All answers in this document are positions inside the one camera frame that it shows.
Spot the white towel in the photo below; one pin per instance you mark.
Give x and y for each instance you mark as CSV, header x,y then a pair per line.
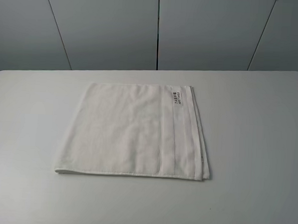
x,y
136,130

